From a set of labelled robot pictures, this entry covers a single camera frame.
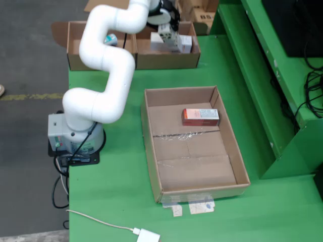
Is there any reddish brown cosmetic box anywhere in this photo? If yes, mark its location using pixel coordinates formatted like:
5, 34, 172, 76
181, 108, 220, 127

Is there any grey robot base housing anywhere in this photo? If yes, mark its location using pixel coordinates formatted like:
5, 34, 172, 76
47, 113, 69, 152

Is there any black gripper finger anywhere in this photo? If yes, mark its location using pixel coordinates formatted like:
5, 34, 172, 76
161, 0, 181, 31

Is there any black monitor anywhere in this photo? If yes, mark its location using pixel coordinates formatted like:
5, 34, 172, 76
261, 0, 323, 58

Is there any long white carton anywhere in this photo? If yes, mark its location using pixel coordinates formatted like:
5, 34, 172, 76
150, 32, 193, 54

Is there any black mounting plate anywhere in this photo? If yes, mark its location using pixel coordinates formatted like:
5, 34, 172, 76
47, 140, 100, 167

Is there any white adapter block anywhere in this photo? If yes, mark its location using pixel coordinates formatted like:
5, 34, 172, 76
132, 227, 161, 242

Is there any cow print hand cream box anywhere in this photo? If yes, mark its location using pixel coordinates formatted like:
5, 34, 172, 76
157, 24, 183, 54

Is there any flat cardboard sheet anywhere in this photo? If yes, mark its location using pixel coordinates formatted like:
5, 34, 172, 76
84, 0, 131, 12

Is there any thin white base cable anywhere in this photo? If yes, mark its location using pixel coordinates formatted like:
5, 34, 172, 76
58, 161, 70, 198

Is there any large shallow cardboard tray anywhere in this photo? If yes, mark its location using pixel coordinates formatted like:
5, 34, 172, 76
140, 85, 251, 204

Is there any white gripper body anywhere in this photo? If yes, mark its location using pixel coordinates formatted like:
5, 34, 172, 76
147, 8, 175, 26

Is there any white label blue logo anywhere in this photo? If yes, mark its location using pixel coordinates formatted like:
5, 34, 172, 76
188, 199, 217, 215

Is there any cardboard carton BS print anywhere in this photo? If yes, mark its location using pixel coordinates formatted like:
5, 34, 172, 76
186, 6, 216, 23

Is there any plain stacked cardboard carton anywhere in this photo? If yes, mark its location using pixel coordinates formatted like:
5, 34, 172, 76
176, 0, 220, 13

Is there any black cable tangle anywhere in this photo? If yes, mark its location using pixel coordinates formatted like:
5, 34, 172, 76
292, 37, 323, 132

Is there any black base power cable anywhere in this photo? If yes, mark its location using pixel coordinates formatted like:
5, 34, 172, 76
51, 120, 99, 209

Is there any white teal tube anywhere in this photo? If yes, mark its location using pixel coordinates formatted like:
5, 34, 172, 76
104, 34, 118, 47

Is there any open brown cardboard box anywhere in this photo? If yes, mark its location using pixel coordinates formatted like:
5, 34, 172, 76
51, 21, 138, 72
132, 21, 209, 71

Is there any green metal shelf unit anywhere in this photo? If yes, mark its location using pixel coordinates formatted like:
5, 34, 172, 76
209, 0, 323, 181

